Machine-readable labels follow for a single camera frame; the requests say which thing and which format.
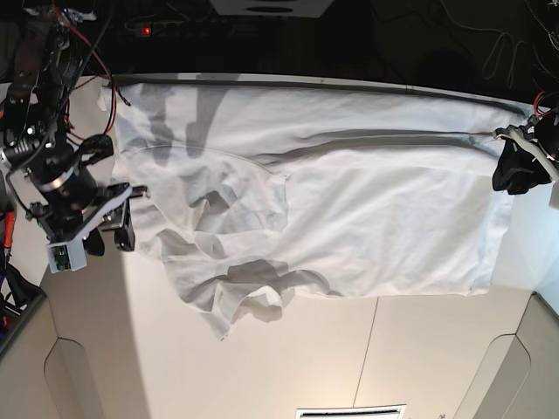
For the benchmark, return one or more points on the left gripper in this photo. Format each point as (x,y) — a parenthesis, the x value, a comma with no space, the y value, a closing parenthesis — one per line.
(529,157)

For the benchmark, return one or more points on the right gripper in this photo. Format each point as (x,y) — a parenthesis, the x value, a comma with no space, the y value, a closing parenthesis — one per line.
(108,211)

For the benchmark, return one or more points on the white t-shirt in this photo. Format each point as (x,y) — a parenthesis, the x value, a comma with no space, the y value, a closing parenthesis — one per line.
(260,193)

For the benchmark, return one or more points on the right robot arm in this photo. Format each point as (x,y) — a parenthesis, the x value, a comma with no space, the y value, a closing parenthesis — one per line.
(50,57)

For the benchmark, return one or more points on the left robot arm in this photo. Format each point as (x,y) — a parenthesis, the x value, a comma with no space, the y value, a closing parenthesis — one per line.
(530,154)

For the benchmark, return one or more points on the black bin with tools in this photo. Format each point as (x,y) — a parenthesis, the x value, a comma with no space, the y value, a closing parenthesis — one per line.
(18,304)

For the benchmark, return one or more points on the black power strip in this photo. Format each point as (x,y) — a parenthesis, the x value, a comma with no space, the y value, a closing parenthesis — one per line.
(196,29)

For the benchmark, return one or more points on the white device top centre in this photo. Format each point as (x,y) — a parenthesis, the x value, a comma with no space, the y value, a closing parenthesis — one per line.
(272,8)

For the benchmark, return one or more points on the red handled tool left edge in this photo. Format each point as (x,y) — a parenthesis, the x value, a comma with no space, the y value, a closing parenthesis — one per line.
(8,220)

